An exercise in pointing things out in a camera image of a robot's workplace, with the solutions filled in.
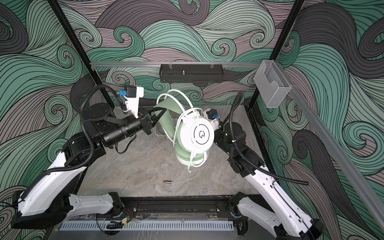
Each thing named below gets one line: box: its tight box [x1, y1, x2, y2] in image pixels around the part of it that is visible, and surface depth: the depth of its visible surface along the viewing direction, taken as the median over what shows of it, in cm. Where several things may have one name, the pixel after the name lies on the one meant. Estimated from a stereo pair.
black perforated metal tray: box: [159, 64, 224, 83], surface depth 97 cm
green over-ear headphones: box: [153, 89, 215, 166], surface depth 38 cm
